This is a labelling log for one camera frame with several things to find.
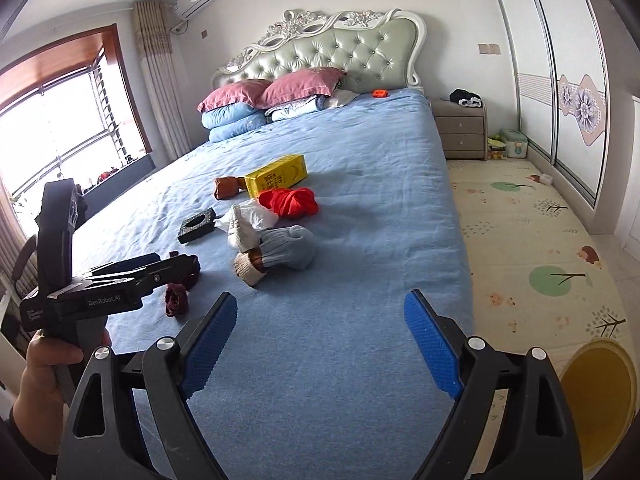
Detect yellow plastic bin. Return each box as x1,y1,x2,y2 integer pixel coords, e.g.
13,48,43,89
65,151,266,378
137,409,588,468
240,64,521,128
557,338,639,479

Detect bed with blue sheet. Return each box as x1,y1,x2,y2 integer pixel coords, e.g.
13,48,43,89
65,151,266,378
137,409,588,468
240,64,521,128
70,87,475,480

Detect printed play mat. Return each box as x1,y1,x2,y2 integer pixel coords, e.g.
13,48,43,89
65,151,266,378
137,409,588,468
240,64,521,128
446,157,632,480

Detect green storage box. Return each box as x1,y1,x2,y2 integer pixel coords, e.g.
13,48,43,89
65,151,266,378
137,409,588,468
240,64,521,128
500,129,529,159

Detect white sock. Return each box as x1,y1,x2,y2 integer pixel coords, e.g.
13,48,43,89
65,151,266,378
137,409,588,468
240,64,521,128
227,205,262,254

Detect white sliding wardrobe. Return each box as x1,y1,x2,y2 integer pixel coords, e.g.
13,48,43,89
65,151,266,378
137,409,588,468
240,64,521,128
482,0,622,222

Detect beige striped curtain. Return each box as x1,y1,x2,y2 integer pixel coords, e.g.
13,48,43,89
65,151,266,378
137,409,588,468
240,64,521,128
132,0,192,162
0,175,40,281

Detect grey knit sock beige cuff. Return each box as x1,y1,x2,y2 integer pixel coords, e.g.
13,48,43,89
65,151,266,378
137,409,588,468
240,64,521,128
235,225,317,288

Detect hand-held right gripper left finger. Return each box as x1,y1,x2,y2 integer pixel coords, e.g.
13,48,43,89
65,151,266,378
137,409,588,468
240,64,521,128
56,291,238,480

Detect window with wooden frame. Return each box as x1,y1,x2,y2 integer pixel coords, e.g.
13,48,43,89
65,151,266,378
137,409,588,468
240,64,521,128
0,24,154,201

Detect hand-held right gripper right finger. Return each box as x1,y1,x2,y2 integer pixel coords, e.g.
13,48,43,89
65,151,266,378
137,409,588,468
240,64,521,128
403,288,585,480

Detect person's left hand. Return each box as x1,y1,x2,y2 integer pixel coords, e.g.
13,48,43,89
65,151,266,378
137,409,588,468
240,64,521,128
12,331,114,428

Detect dark clothes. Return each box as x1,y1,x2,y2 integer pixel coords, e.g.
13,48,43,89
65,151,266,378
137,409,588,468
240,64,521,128
449,89,484,109

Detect grey nightstand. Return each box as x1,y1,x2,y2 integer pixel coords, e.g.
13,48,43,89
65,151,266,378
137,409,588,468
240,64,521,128
431,97,487,162

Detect red cloth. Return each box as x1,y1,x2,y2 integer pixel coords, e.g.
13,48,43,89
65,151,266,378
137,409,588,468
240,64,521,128
258,187,320,220

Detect pink pillow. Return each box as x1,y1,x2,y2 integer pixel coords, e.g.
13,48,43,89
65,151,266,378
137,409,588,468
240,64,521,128
259,66,347,110
197,80,273,114

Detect folded blue quilt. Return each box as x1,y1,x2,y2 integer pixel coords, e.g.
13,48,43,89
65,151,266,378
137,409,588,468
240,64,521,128
201,105,269,143

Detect white cloth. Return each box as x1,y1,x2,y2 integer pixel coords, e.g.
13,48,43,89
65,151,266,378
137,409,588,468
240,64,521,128
322,89,359,110

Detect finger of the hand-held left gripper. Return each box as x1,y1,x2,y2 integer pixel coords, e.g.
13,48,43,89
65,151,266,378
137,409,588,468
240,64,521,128
127,255,201,296
91,253,162,280

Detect trash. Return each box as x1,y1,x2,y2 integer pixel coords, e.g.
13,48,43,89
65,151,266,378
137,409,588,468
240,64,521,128
244,154,308,200

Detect brown sock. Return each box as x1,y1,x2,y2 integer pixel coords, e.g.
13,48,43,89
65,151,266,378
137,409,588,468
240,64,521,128
215,176,249,200

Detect green tufted headboard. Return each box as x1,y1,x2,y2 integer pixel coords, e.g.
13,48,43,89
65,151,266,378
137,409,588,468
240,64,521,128
212,8,428,95

